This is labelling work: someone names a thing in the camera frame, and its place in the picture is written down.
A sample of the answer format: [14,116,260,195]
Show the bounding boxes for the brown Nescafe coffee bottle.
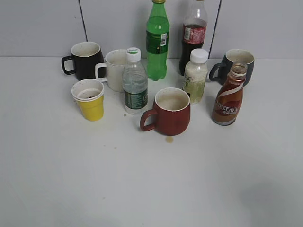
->
[212,62,247,126]

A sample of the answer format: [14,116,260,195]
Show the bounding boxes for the white ceramic mug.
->
[95,49,126,92]

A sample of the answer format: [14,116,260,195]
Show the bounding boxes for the green soda bottle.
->
[146,0,170,81]

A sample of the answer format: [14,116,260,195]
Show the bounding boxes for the cola bottle red label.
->
[179,0,208,76]

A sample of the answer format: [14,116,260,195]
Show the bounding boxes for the yellow paper cup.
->
[71,79,105,122]

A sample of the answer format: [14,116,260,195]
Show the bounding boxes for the dark grey ceramic mug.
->
[209,49,255,86]

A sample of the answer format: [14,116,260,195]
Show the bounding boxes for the pale juice bottle white cap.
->
[183,48,208,104]

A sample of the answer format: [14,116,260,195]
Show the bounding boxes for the clear water bottle white cap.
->
[122,47,148,115]

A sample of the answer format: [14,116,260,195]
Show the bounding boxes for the red ceramic mug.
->
[140,87,190,136]

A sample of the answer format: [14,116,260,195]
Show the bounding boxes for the black ceramic mug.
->
[61,42,104,80]

